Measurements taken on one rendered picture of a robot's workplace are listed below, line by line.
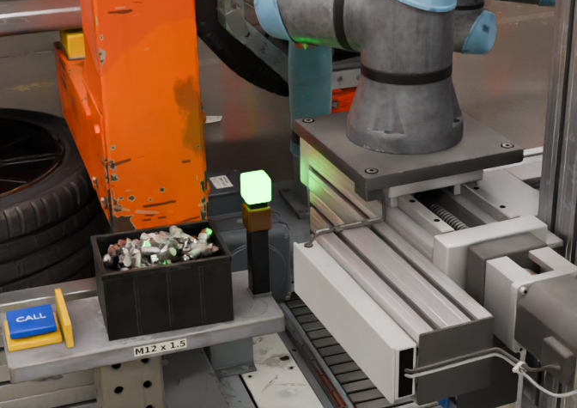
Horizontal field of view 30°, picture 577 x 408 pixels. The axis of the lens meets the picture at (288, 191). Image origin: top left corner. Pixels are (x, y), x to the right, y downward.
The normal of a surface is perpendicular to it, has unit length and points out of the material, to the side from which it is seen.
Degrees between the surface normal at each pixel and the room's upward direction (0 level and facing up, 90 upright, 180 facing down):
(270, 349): 0
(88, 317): 0
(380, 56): 90
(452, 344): 90
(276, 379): 0
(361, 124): 73
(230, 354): 90
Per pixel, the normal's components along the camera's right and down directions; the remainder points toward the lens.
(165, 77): 0.32, 0.38
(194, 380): -0.02, -0.91
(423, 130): 0.18, 0.11
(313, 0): -0.50, 0.11
